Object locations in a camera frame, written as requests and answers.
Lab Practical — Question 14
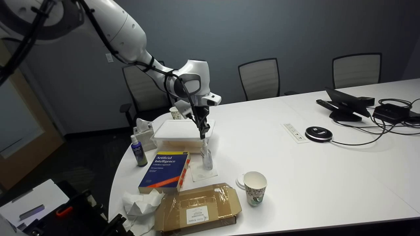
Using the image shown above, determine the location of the clear soap dispenser bottle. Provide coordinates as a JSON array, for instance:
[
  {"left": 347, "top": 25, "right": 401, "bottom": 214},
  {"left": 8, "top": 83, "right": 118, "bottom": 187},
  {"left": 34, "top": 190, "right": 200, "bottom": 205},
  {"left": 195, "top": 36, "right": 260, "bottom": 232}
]
[{"left": 200, "top": 139, "right": 214, "bottom": 171}]

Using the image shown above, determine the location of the white lidded plastic container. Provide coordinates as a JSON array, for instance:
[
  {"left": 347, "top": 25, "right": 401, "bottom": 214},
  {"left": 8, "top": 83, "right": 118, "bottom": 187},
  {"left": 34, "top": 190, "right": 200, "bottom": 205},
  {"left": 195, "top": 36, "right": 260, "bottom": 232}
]
[{"left": 151, "top": 119, "right": 216, "bottom": 154}]

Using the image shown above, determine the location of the clear plastic sheet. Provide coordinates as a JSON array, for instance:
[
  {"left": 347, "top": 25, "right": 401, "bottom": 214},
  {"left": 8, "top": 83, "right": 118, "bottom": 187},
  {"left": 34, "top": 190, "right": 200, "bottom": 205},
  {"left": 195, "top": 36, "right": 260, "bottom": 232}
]
[{"left": 189, "top": 160, "right": 219, "bottom": 183}]

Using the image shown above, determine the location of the tissue box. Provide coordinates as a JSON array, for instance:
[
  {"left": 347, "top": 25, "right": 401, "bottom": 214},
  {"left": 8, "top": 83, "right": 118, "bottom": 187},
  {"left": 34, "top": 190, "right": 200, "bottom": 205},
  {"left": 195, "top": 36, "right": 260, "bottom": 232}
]
[{"left": 133, "top": 118, "right": 158, "bottom": 152}]

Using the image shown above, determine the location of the office chair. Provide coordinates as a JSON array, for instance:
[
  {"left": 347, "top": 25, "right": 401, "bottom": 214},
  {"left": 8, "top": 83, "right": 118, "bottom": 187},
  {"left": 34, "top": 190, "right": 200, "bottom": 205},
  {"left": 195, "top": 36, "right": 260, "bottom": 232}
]
[
  {"left": 331, "top": 52, "right": 383, "bottom": 90},
  {"left": 119, "top": 60, "right": 175, "bottom": 128},
  {"left": 238, "top": 57, "right": 300, "bottom": 102}
]

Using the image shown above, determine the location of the blue hardcover book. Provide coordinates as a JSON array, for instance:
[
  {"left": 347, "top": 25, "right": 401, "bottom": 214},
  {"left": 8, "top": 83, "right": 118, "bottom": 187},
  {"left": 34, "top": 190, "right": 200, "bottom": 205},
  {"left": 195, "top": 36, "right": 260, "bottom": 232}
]
[{"left": 138, "top": 150, "right": 191, "bottom": 195}]

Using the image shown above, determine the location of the blue spray bottle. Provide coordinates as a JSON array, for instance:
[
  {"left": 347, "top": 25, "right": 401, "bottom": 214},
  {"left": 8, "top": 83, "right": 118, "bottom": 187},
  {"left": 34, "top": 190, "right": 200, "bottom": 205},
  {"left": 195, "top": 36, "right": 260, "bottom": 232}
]
[{"left": 130, "top": 134, "right": 149, "bottom": 168}]

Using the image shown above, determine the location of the flat cardboard box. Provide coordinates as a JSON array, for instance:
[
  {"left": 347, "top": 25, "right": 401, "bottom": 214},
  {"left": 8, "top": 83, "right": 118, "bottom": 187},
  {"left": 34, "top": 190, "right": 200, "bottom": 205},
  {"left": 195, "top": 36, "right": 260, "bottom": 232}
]
[{"left": 154, "top": 182, "right": 243, "bottom": 235}]

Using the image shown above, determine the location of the table power outlet strip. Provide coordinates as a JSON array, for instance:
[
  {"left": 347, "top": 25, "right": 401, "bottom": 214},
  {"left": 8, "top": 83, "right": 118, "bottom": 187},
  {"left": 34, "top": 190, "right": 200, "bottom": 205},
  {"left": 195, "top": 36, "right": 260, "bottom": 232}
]
[{"left": 283, "top": 123, "right": 309, "bottom": 144}]

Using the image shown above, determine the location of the crumpled white tissue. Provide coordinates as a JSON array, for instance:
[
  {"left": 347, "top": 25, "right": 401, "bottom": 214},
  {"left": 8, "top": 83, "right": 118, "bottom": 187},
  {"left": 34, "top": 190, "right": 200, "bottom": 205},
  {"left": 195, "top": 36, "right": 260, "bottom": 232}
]
[{"left": 122, "top": 189, "right": 165, "bottom": 236}]

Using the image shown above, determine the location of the round black speakerphone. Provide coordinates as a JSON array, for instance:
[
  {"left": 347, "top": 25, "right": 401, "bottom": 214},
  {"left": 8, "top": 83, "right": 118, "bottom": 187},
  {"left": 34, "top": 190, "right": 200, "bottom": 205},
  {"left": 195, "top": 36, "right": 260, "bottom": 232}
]
[{"left": 304, "top": 126, "right": 334, "bottom": 143}]

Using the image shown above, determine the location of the black remote control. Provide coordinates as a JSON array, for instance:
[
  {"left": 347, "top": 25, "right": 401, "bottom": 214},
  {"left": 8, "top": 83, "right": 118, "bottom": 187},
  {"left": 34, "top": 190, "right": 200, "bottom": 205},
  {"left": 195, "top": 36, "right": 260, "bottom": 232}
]
[{"left": 315, "top": 99, "right": 338, "bottom": 112}]

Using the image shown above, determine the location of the black touch panel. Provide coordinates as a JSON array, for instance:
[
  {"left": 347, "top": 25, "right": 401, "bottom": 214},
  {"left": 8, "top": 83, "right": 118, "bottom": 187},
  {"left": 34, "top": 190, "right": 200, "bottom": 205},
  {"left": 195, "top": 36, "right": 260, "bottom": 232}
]
[{"left": 325, "top": 87, "right": 372, "bottom": 123}]

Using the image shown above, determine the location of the wooden door with glass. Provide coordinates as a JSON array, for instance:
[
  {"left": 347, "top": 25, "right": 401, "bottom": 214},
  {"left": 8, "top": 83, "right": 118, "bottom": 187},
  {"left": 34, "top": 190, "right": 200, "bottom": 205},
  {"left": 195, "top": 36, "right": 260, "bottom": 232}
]
[{"left": 0, "top": 39, "right": 65, "bottom": 191}]

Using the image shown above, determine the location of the black box device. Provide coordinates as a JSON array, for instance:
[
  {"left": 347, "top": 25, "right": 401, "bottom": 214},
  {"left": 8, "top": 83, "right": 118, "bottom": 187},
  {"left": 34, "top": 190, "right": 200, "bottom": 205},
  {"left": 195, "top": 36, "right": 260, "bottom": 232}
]
[{"left": 372, "top": 103, "right": 411, "bottom": 125}]

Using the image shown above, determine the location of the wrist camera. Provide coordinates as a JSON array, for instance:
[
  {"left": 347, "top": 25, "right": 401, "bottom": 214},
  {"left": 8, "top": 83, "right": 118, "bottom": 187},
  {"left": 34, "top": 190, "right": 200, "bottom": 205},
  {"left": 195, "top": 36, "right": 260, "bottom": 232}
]
[{"left": 174, "top": 100, "right": 194, "bottom": 119}]

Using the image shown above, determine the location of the black cable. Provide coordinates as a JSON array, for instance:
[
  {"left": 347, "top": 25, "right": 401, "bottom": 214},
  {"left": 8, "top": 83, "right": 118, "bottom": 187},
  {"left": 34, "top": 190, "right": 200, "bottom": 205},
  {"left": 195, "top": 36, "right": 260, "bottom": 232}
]
[{"left": 331, "top": 115, "right": 395, "bottom": 147}]

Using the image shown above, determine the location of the tangle of black cables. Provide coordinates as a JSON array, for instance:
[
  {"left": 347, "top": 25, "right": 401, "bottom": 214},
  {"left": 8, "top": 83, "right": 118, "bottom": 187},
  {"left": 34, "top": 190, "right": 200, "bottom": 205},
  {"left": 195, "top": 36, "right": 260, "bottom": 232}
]
[{"left": 333, "top": 97, "right": 420, "bottom": 136}]

